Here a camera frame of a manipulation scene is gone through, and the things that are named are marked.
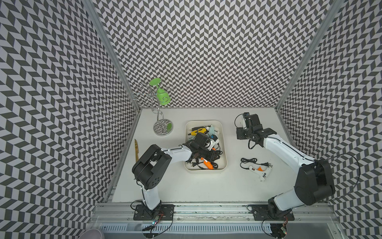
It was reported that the mint glue gun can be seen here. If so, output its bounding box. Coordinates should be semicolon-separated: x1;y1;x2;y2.
208;125;215;136

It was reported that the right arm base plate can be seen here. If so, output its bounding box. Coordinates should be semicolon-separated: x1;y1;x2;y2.
249;204;295;221

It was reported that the cream plastic storage box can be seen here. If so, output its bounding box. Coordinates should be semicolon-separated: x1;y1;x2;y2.
184;120;228;173

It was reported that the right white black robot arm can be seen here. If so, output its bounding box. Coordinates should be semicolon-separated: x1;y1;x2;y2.
236;112;335;220

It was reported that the yellow glue gun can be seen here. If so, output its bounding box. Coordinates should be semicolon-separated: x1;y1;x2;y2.
190;127;207;135

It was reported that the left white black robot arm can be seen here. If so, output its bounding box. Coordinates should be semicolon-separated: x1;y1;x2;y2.
132;133;220;211

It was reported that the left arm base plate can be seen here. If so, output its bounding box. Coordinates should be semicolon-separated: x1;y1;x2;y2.
133;204;175;221

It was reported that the aluminium rail frame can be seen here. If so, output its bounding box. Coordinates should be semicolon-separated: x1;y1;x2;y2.
87;202;346;239

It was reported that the green plastic cup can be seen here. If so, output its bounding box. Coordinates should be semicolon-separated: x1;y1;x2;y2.
149;78;171;106

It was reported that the wooden yellow knife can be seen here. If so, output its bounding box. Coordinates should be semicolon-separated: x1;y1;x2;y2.
134;139;139;162

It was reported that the orange glue gun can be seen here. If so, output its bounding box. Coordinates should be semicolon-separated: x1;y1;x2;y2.
201;158;214;170

